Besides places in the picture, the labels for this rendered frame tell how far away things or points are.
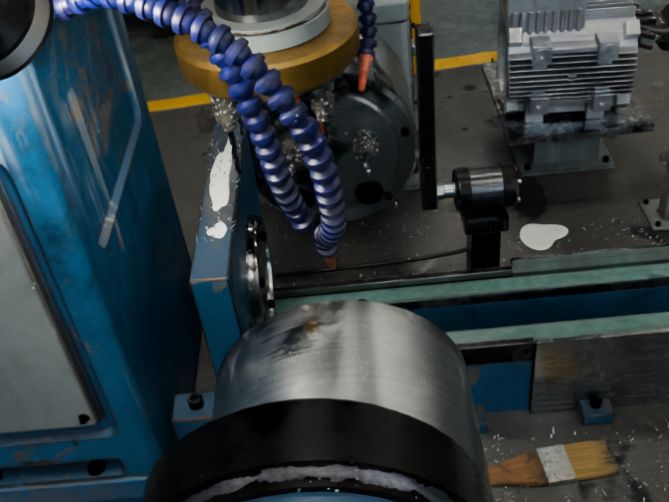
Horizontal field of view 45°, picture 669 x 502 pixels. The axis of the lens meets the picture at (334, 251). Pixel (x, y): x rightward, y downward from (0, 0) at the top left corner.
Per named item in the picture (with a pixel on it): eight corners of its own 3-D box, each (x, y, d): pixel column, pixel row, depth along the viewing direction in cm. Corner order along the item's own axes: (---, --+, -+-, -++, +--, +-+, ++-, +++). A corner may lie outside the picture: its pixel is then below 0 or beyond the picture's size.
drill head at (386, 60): (253, 270, 116) (220, 118, 100) (263, 121, 147) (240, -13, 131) (428, 253, 115) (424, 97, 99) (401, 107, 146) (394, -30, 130)
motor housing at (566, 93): (506, 133, 135) (511, 27, 123) (494, 79, 150) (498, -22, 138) (629, 127, 133) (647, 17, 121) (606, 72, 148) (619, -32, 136)
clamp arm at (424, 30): (418, 212, 109) (411, 35, 93) (415, 198, 112) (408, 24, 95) (444, 209, 109) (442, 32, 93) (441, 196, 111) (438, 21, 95)
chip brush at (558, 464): (454, 502, 97) (454, 498, 97) (444, 467, 101) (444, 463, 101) (620, 474, 98) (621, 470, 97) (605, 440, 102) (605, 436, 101)
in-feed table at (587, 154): (506, 195, 142) (509, 138, 135) (480, 117, 163) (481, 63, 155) (644, 182, 141) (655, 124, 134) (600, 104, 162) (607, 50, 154)
